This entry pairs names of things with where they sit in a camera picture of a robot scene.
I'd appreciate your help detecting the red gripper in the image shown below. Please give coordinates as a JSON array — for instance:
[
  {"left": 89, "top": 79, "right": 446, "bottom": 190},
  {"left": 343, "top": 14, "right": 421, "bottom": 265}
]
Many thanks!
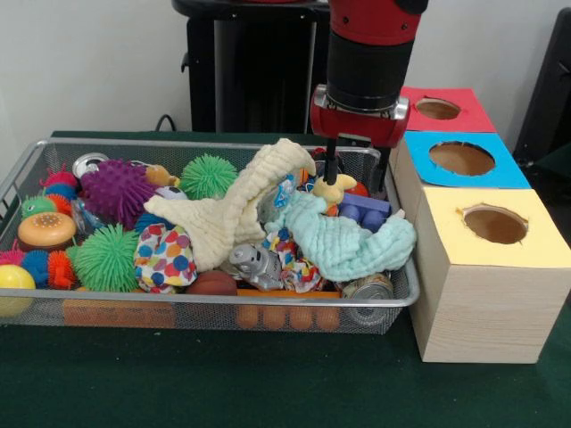
[{"left": 310, "top": 84, "right": 410, "bottom": 197}]

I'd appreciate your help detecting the mint knitted cloth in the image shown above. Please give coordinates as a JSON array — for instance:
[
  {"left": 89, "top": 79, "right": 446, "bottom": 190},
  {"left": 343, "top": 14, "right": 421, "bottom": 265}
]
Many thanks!
[{"left": 265, "top": 192, "right": 418, "bottom": 283}]

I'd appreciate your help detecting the cream knitted cloth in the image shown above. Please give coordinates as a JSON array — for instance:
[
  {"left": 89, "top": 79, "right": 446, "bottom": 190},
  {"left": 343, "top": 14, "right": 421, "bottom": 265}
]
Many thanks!
[{"left": 143, "top": 137, "right": 319, "bottom": 273}]

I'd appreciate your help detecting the wooden box with three holes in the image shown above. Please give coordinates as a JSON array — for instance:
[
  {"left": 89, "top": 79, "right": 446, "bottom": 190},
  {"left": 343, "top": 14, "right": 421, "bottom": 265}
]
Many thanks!
[{"left": 387, "top": 84, "right": 571, "bottom": 365}]

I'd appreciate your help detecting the purple toy block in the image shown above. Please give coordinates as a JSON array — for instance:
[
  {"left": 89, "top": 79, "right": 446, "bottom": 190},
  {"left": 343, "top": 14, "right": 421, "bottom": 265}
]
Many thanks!
[{"left": 338, "top": 193, "right": 393, "bottom": 233}]

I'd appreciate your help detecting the silver toy robot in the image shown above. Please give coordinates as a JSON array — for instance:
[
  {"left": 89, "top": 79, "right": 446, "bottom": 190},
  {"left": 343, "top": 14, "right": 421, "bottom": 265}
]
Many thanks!
[{"left": 228, "top": 243, "right": 285, "bottom": 292}]

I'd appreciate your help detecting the green spiky ball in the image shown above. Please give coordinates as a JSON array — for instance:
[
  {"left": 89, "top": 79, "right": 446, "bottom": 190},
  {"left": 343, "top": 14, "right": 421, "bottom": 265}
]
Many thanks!
[
  {"left": 179, "top": 153, "right": 239, "bottom": 201},
  {"left": 66, "top": 224, "right": 140, "bottom": 293}
]

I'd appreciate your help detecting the dark green side table cloth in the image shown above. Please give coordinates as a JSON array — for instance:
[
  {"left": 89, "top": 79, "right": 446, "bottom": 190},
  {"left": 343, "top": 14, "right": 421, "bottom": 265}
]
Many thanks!
[{"left": 534, "top": 143, "right": 571, "bottom": 173}]

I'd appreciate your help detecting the black chair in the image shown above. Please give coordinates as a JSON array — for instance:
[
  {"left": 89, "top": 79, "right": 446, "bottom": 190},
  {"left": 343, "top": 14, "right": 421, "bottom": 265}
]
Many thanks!
[{"left": 512, "top": 7, "right": 571, "bottom": 161}]

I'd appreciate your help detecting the polka dot cloth ball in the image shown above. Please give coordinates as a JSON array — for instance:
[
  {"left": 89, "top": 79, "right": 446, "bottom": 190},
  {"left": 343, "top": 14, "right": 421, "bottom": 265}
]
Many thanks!
[{"left": 133, "top": 224, "right": 199, "bottom": 294}]

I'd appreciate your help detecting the purple spiky ball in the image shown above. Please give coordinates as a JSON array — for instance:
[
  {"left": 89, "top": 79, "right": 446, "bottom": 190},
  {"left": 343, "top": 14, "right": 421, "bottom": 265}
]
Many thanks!
[{"left": 79, "top": 159, "right": 157, "bottom": 231}]

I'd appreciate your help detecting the toy burger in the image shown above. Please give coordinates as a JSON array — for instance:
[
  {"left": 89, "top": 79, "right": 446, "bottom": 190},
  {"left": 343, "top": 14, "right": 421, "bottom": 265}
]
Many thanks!
[{"left": 17, "top": 211, "right": 78, "bottom": 251}]

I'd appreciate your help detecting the black cable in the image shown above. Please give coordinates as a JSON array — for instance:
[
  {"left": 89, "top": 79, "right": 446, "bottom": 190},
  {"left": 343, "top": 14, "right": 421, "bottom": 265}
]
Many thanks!
[{"left": 154, "top": 113, "right": 193, "bottom": 132}]

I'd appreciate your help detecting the wire mesh bin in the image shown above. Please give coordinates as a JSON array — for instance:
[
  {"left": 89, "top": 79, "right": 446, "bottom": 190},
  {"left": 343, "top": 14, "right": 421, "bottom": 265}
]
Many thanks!
[{"left": 0, "top": 137, "right": 420, "bottom": 338}]

